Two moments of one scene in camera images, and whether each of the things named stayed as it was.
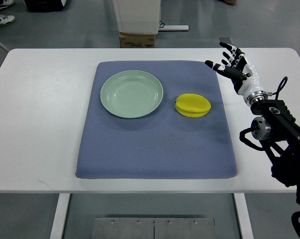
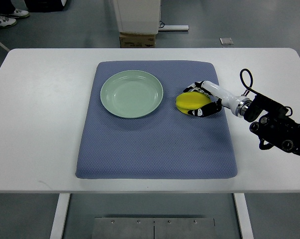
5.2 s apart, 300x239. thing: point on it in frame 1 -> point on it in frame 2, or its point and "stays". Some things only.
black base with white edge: [45, 6] stays
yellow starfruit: [192, 105] stays
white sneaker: [6, 3] -> [19, 14]
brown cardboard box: [134, 40] stays
